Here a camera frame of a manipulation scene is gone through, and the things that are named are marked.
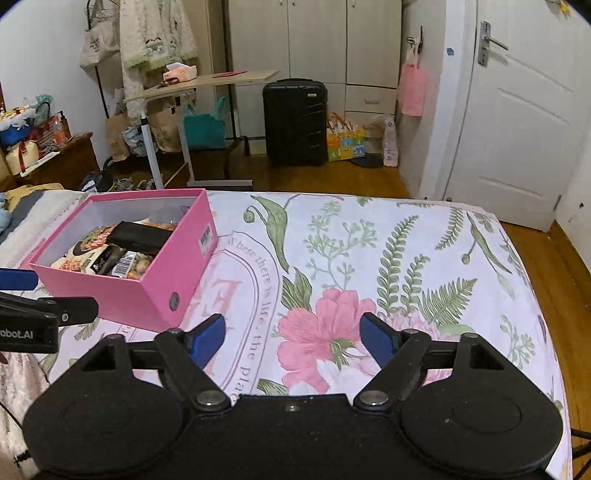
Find red gift bag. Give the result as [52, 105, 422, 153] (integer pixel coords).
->
[32, 113, 72, 151]

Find pink hanging cloth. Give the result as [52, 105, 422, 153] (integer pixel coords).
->
[398, 62, 428, 117]

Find white wardrobe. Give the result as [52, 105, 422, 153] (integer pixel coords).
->
[226, 0, 402, 127]

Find clear coated peanut bag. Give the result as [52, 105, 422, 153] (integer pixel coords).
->
[111, 251, 155, 280]

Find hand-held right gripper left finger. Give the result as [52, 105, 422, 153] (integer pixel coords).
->
[69, 314, 232, 411]

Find blue basket bag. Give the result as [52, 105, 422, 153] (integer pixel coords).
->
[0, 104, 38, 148]

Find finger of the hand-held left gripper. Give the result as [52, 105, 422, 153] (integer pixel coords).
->
[0, 269, 40, 291]
[0, 292, 100, 326]

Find white bag with blue print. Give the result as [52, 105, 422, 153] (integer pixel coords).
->
[122, 127, 148, 157]

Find pink tissue box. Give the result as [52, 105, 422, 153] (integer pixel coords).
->
[163, 62, 198, 83]

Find cream bag with red ribbon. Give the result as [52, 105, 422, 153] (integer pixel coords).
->
[4, 138, 40, 176]

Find teal shopping bag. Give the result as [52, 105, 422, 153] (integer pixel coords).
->
[184, 97, 228, 149]

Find yellow cloth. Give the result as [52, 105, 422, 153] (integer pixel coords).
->
[0, 184, 65, 204]

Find floral bed sheet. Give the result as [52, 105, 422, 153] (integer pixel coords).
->
[0, 189, 568, 480]

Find black snack packet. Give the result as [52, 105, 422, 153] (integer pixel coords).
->
[108, 220, 178, 256]

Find colourful patterned box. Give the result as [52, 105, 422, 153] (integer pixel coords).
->
[327, 129, 365, 162]

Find cream instant noodle packet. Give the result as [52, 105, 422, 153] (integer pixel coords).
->
[50, 224, 118, 276]

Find pink cardboard box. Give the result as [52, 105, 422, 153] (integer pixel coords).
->
[28, 188, 218, 332]

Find brown paper bag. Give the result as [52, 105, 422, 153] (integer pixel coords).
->
[148, 104, 185, 153]
[105, 113, 132, 162]

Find white plastic package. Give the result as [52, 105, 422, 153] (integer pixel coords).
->
[382, 117, 400, 168]

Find canvas tote bag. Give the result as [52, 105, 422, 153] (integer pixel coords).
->
[79, 0, 122, 70]

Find black hard suitcase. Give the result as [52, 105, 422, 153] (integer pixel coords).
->
[262, 78, 328, 167]

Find wooden top rolling table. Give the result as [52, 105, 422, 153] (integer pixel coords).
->
[124, 69, 280, 190]

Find white door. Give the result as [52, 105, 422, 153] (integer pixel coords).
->
[418, 0, 583, 232]

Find metal door handle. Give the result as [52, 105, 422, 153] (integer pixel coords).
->
[478, 21, 509, 65]

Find cream fluffy garment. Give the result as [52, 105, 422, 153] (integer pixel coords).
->
[119, 0, 199, 112]

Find pair of shoes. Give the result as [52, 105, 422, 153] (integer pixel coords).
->
[111, 178, 155, 191]

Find grey blanket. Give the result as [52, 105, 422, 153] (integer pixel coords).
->
[0, 189, 47, 241]

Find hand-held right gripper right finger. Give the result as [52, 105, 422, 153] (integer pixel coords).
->
[353, 313, 506, 411]

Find white and red gift bags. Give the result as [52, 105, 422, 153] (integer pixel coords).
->
[328, 113, 365, 134]

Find wooden side cabinet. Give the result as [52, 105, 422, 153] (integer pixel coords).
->
[18, 133, 100, 190]

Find black floor appliance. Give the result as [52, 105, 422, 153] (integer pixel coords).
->
[81, 157, 116, 192]

